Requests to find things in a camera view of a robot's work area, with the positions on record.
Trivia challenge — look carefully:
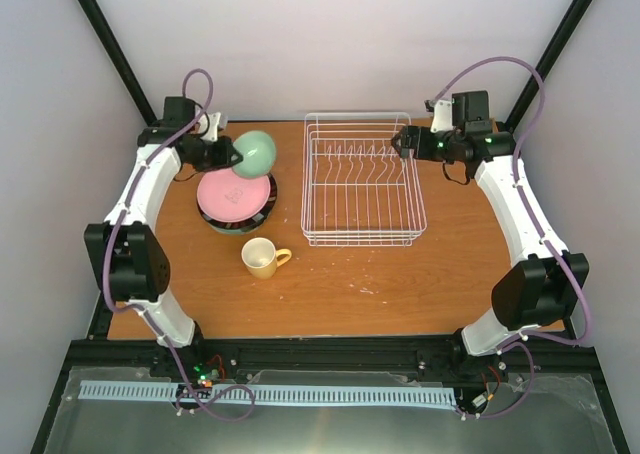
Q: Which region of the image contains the black aluminium frame rail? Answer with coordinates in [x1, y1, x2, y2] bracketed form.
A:
[64, 334, 599, 381]

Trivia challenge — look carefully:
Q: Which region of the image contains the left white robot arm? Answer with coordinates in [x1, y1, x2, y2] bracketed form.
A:
[84, 96, 242, 377]

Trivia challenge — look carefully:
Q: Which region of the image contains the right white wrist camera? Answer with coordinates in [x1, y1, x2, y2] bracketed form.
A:
[425, 99, 454, 133]

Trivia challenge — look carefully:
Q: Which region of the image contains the teal bottom bowl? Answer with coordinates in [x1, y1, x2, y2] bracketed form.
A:
[208, 220, 265, 235]

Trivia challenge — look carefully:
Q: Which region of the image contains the teal ceramic bowl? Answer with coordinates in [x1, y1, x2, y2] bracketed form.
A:
[232, 130, 277, 179]

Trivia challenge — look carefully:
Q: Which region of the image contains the white wire dish rack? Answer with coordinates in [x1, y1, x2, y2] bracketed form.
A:
[301, 111, 427, 247]

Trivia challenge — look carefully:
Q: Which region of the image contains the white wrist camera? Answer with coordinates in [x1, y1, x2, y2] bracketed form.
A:
[425, 99, 454, 133]
[198, 112, 228, 142]

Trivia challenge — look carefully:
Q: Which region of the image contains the dark striped plate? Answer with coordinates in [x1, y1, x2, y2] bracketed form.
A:
[197, 174, 277, 227]

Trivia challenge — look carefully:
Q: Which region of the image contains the yellow mug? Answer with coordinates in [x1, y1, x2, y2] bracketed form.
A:
[241, 237, 292, 280]

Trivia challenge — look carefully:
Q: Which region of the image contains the pink plate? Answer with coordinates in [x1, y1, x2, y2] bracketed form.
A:
[196, 169, 271, 222]

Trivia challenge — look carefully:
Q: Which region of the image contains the light blue cable duct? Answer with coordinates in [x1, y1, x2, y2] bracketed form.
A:
[77, 380, 456, 410]

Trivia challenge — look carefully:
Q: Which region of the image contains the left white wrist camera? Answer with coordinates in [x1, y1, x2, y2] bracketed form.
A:
[198, 112, 228, 142]

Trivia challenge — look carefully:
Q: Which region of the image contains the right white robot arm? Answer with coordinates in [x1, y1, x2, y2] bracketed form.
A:
[391, 91, 589, 357]

